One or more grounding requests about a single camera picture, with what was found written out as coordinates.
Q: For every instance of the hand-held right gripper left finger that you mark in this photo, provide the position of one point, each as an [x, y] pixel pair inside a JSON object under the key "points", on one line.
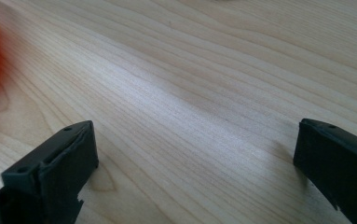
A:
{"points": [[58, 168]]}

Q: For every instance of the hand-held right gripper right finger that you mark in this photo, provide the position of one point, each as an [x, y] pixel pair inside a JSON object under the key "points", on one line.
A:
{"points": [[340, 168]]}

